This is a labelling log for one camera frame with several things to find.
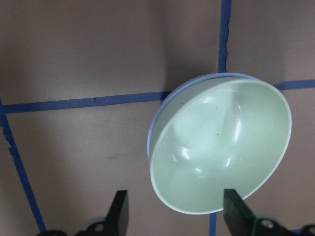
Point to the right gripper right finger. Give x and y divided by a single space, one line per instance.
241 221

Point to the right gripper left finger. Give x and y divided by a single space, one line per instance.
115 222

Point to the blue plastic bowl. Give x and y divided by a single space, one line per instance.
182 94

